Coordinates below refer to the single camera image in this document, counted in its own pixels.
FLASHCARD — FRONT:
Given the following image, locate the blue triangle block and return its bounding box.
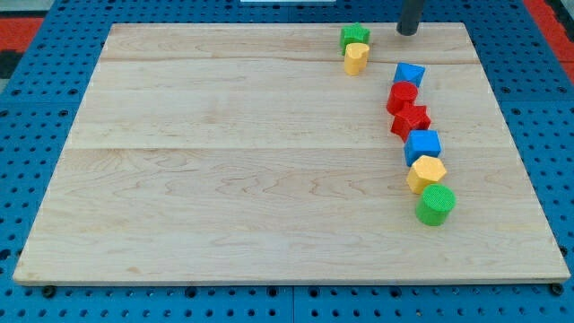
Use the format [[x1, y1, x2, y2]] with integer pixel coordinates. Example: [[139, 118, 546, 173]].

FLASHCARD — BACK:
[[393, 62, 426, 88]]

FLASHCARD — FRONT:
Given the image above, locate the light wooden board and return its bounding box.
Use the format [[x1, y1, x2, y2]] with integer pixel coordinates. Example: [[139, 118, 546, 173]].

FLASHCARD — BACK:
[[13, 22, 570, 286]]

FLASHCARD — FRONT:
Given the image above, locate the yellow heart block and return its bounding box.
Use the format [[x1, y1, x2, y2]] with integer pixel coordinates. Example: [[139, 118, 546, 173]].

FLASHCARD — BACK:
[[344, 43, 370, 75]]

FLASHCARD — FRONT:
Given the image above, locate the red cylinder block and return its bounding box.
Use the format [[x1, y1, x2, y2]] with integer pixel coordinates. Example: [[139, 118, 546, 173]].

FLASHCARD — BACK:
[[387, 81, 418, 115]]

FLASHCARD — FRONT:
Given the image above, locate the blue cube block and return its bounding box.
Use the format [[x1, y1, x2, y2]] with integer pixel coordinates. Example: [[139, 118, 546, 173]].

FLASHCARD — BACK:
[[404, 130, 442, 167]]

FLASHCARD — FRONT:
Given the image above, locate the red star block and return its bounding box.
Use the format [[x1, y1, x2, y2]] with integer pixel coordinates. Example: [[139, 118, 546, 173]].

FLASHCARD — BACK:
[[390, 103, 431, 143]]

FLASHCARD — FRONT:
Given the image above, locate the yellow hexagon block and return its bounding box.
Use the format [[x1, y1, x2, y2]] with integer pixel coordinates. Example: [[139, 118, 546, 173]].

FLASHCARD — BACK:
[[406, 155, 448, 194]]

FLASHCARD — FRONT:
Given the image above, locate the green star block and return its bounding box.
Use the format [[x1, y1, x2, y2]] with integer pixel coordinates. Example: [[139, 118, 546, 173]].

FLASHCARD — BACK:
[[339, 22, 370, 56]]

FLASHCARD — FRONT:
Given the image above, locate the green cylinder block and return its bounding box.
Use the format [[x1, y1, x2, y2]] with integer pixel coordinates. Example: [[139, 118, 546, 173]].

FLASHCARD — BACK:
[[415, 184, 457, 226]]

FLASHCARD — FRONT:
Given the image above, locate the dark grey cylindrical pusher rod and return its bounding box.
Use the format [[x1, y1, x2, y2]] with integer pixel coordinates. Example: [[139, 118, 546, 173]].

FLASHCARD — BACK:
[[396, 0, 425, 36]]

